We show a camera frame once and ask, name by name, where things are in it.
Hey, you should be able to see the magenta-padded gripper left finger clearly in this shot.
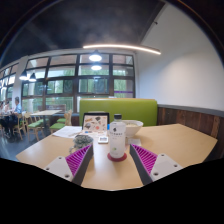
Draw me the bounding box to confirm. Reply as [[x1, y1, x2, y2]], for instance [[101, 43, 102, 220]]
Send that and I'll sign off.
[[43, 143, 95, 186]]

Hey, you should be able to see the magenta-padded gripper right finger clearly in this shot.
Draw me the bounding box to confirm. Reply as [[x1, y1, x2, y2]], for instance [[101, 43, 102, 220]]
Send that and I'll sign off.
[[129, 143, 184, 186]]

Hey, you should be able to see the green upholstered bench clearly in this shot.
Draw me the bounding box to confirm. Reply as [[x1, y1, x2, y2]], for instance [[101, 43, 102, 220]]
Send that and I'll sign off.
[[78, 98, 159, 128]]

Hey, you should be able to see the group of pendant lamps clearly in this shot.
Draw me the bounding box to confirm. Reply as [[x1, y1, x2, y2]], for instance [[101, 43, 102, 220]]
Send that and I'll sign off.
[[18, 49, 104, 83]]

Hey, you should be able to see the white ceramic bowl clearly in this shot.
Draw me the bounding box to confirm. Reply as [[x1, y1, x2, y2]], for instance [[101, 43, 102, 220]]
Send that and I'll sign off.
[[121, 119, 144, 138]]

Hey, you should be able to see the clear plastic water bottle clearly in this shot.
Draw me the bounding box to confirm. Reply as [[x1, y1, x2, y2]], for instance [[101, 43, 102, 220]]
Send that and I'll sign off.
[[109, 113, 127, 159]]

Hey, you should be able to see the group of green-seated wooden chairs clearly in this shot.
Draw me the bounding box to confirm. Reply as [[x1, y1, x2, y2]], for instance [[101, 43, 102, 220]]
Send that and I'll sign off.
[[9, 109, 74, 141]]

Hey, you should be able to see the wooden dining table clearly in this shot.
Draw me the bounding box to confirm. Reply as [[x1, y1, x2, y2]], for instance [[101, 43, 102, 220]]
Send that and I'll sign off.
[[29, 109, 63, 134]]

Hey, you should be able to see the flat round red coaster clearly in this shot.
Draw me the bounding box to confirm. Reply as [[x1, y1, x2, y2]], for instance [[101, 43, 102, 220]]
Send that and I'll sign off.
[[106, 152, 128, 163]]

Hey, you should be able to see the long linear ceiling light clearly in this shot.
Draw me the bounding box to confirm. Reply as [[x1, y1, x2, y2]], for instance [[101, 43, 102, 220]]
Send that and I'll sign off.
[[82, 43, 162, 56]]

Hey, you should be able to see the white paper sheet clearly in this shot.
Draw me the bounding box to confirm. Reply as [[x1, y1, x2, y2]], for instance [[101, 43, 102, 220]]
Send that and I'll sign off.
[[52, 125, 83, 139]]

